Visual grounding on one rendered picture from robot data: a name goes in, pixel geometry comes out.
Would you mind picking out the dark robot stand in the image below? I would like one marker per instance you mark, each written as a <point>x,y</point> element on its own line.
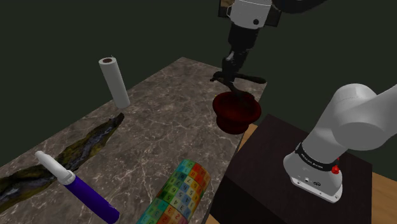
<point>263,161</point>

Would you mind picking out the purple tube with white nozzle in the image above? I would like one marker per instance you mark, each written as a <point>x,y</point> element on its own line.
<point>88,194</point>

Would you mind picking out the mossy dark bark piece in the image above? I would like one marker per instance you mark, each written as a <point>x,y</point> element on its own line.
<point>83,149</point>

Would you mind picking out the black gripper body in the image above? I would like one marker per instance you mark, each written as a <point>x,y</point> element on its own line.
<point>243,35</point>

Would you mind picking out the white paper towel roll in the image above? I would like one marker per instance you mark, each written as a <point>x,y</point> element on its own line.
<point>115,80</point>

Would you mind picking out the colourful number-patterned cylinder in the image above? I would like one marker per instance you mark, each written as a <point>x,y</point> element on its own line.
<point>180,195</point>

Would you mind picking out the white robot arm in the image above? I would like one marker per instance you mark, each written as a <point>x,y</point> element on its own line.
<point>347,118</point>

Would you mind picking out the dark red plant pot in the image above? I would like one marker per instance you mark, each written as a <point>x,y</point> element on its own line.
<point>237,113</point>

